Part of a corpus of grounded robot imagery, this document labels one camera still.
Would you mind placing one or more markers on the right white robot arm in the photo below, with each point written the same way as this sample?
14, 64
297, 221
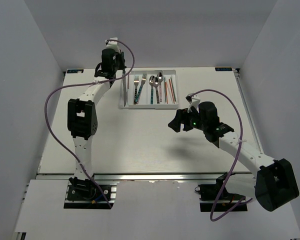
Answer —
273, 182

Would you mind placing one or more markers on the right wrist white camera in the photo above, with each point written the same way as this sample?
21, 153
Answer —
193, 101

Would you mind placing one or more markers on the green handled knife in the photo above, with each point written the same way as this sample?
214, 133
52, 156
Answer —
124, 84

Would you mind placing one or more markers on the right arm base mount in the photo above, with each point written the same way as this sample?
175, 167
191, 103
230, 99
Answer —
208, 192

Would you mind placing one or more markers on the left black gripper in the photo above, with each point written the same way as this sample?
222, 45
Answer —
118, 56

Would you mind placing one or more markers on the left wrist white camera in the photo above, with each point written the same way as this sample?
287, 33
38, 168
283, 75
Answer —
113, 44

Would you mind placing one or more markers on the green handled spoon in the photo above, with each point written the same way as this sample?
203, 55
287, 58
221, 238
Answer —
151, 82

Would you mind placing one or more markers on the dark handled fork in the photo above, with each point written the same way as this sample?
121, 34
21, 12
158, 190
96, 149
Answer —
136, 83

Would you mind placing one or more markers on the left blue corner sticker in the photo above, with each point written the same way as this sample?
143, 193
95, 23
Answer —
74, 71

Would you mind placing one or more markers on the dark handled spoon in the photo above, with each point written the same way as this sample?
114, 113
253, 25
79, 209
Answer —
156, 85

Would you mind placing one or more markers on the pink handled knife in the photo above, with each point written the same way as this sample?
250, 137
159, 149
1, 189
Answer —
128, 81

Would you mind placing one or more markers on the wrist white camera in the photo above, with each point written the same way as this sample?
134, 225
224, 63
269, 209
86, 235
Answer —
193, 101
113, 44

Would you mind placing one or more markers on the green handled fork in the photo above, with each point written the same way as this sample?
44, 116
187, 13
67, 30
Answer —
143, 80

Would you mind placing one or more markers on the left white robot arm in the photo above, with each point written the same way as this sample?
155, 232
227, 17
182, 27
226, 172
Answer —
82, 119

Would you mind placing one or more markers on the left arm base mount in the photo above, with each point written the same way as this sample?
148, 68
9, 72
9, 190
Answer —
85, 195

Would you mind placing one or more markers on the blue corner sticker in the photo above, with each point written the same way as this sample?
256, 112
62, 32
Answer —
223, 69
74, 71

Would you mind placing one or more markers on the white divided utensil tray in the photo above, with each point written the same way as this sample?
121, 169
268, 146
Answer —
145, 97

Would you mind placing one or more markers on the orange chopstick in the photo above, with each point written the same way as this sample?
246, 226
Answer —
166, 92
172, 90

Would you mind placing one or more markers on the pink handled spoon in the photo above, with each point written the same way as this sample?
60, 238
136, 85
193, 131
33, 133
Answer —
160, 80

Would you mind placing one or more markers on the right blue corner sticker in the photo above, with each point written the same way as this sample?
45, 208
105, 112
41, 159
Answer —
223, 69

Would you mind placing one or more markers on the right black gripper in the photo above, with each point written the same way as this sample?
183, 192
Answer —
181, 117

